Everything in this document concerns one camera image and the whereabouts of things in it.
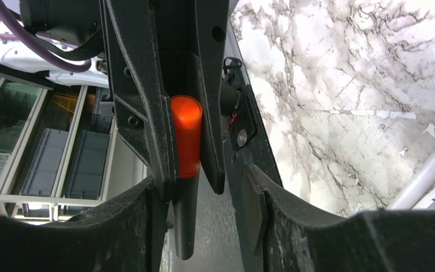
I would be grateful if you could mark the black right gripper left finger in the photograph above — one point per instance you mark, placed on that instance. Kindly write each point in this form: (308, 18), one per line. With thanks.
(113, 236)

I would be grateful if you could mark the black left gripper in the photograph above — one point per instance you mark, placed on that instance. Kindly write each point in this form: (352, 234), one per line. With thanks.
(157, 49)

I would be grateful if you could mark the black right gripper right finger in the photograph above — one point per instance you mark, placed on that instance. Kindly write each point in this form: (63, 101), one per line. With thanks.
(301, 237)

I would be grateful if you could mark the orange cap black highlighter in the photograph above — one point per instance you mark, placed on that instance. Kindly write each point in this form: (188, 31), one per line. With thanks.
(187, 117)

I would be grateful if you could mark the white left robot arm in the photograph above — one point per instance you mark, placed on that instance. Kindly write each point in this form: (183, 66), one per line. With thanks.
(66, 33)

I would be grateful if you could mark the teal cap white marker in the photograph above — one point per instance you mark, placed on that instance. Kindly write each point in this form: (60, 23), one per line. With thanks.
(420, 185)

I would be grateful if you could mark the black front mounting rail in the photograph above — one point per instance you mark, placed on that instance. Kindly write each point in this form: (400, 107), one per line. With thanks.
(247, 145)

